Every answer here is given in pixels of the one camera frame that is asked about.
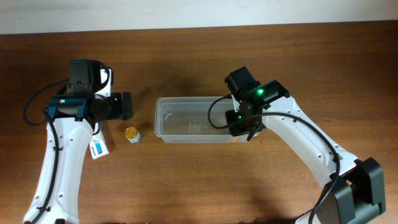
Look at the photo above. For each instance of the small gold lid jar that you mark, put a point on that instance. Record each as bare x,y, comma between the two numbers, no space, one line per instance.
132,134

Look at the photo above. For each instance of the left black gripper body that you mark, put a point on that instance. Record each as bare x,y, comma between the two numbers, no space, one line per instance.
126,105

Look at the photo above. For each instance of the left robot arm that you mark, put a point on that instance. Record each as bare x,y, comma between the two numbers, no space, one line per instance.
73,118

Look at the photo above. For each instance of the white medicine box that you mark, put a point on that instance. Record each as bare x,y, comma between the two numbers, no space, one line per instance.
98,147

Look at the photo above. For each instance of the clear plastic container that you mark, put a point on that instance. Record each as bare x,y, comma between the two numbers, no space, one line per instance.
184,120

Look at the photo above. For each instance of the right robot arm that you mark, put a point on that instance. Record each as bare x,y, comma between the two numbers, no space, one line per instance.
352,190

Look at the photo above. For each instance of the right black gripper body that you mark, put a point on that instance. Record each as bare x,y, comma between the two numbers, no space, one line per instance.
244,125

